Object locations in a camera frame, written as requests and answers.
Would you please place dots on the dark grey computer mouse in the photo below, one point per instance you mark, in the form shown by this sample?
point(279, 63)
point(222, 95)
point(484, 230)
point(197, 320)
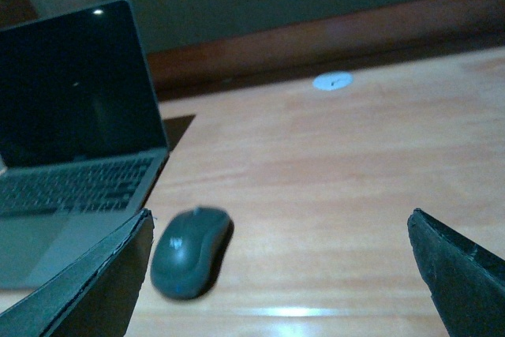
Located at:
point(182, 261)

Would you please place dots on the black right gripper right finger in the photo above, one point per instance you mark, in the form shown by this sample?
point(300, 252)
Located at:
point(466, 281)

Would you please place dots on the white desk grommet cap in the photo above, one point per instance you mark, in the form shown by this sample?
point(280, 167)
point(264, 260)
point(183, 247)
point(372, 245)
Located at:
point(332, 81)

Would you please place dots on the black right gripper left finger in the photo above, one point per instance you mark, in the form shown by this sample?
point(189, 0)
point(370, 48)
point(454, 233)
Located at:
point(95, 295)

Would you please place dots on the grey open laptop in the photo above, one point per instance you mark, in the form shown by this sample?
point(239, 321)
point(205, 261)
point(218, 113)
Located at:
point(82, 140)

